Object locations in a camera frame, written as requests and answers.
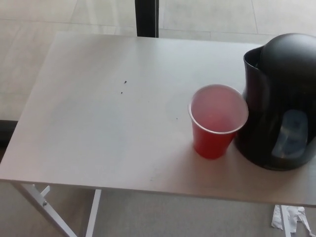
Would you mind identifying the black electric kettle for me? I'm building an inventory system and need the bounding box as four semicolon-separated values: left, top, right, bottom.
234;33;316;171

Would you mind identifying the red plastic cup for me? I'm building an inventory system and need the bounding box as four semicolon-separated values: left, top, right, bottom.
188;83;249;160

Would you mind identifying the black vertical pillar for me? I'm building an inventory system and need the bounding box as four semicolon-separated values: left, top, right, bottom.
135;0;160;38

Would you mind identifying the white straight table leg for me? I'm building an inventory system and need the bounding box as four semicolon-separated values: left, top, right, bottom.
280;204;291;237
84;189;102;237

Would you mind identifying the white diagonal table leg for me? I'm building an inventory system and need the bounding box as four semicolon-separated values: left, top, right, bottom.
12;182;78;237

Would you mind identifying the crumpled white paper scrap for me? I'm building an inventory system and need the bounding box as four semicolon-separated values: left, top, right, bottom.
271;204;313;234

